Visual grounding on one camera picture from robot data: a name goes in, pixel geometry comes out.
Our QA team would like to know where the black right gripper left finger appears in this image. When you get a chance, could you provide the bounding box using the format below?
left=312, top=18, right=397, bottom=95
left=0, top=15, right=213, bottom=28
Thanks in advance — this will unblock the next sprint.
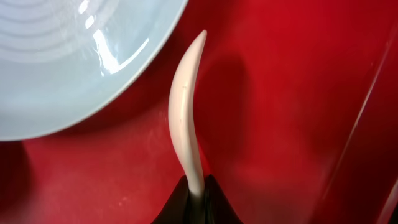
left=152, top=176, right=189, bottom=224

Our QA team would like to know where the white plastic spoon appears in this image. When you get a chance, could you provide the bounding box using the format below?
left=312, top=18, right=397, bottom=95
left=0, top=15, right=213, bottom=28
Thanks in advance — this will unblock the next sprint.
left=168, top=30, right=207, bottom=198

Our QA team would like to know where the large light blue plate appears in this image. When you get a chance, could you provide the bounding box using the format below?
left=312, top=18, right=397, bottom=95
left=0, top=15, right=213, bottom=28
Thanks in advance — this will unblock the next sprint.
left=1, top=0, right=187, bottom=141

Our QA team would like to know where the red plastic tray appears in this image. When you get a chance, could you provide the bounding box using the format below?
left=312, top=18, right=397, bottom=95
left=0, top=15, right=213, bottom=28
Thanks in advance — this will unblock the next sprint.
left=1, top=1, right=397, bottom=223

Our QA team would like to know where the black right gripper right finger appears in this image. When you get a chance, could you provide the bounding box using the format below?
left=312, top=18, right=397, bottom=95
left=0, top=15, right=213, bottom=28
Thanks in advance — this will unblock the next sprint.
left=205, top=175, right=243, bottom=224

